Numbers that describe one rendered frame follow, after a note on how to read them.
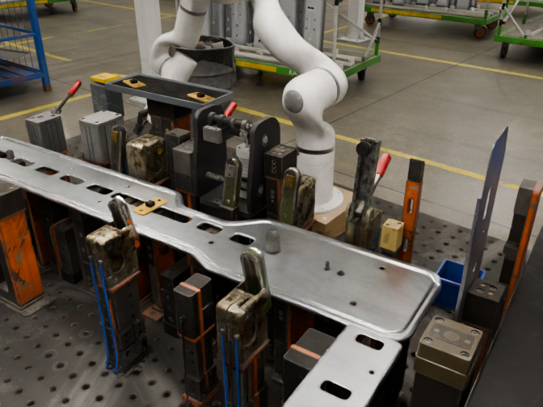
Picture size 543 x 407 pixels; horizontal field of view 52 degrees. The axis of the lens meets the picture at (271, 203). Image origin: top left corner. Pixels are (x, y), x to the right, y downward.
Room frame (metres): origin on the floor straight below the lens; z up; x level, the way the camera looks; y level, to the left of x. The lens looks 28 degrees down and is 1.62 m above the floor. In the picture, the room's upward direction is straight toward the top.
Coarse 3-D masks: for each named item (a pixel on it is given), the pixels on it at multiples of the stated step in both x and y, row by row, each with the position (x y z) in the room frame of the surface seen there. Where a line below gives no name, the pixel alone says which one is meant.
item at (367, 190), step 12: (360, 144) 1.00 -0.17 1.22; (372, 144) 1.03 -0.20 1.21; (360, 156) 1.02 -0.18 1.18; (372, 156) 1.01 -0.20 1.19; (360, 168) 1.02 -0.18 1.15; (372, 168) 1.01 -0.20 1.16; (360, 180) 1.02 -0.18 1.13; (372, 180) 1.01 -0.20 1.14; (360, 192) 1.02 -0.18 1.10; (372, 192) 1.01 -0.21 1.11
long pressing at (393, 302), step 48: (0, 144) 1.53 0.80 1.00; (48, 192) 1.22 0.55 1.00; (96, 192) 1.22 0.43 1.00; (144, 192) 1.22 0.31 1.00; (192, 240) 1.00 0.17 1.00; (288, 240) 1.00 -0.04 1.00; (336, 240) 0.99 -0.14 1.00; (288, 288) 0.83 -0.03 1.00; (336, 288) 0.83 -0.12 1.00; (384, 288) 0.83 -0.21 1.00; (432, 288) 0.83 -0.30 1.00; (384, 336) 0.70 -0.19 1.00
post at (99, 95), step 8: (96, 88) 1.66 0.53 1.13; (104, 88) 1.65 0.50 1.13; (96, 96) 1.67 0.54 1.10; (104, 96) 1.65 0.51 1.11; (112, 96) 1.67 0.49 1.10; (120, 96) 1.69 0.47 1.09; (96, 104) 1.67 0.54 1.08; (104, 104) 1.65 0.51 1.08; (112, 104) 1.66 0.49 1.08; (120, 104) 1.69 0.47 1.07; (120, 112) 1.69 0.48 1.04
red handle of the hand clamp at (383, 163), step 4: (384, 156) 1.10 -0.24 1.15; (388, 156) 1.10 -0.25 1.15; (380, 160) 1.10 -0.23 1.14; (384, 160) 1.09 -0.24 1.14; (388, 160) 1.10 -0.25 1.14; (380, 164) 1.09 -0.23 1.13; (384, 164) 1.09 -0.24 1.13; (388, 164) 1.09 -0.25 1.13; (380, 168) 1.08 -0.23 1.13; (384, 168) 1.08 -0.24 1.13; (380, 172) 1.07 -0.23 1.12; (384, 172) 1.08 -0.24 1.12; (376, 176) 1.07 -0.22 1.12; (380, 176) 1.07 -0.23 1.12; (376, 180) 1.06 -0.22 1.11; (376, 184) 1.05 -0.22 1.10; (360, 200) 1.03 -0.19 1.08; (360, 204) 1.02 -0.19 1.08; (356, 208) 1.01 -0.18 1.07; (360, 208) 1.01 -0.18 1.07; (356, 212) 1.00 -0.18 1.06; (360, 212) 1.00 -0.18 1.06
